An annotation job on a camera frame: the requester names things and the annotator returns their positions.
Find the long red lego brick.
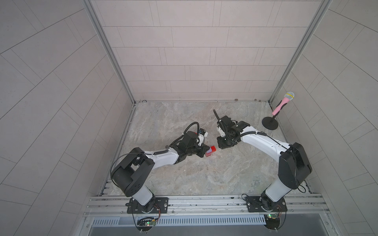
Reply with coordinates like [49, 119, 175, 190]
[206, 146, 216, 157]

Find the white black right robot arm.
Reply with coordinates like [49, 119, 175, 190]
[213, 110, 313, 212]

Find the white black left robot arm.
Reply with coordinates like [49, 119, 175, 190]
[110, 122, 211, 212]

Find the pink toy microphone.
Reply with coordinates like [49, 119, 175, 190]
[272, 91, 295, 116]

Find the left green circuit board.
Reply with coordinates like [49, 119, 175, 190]
[137, 217, 158, 227]

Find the green circuit board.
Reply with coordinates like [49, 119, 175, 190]
[137, 217, 158, 227]
[264, 213, 280, 224]

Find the right green circuit board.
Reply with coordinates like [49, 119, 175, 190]
[264, 213, 280, 224]

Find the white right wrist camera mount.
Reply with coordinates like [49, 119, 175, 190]
[217, 126, 226, 137]

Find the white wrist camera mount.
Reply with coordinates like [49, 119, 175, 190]
[217, 126, 226, 137]
[197, 128, 208, 147]

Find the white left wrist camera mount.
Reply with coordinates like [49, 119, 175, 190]
[197, 128, 208, 147]

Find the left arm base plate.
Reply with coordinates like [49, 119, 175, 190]
[127, 197, 169, 214]

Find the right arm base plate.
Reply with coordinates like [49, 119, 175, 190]
[243, 195, 287, 212]

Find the aluminium rail frame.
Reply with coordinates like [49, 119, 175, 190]
[83, 194, 330, 217]

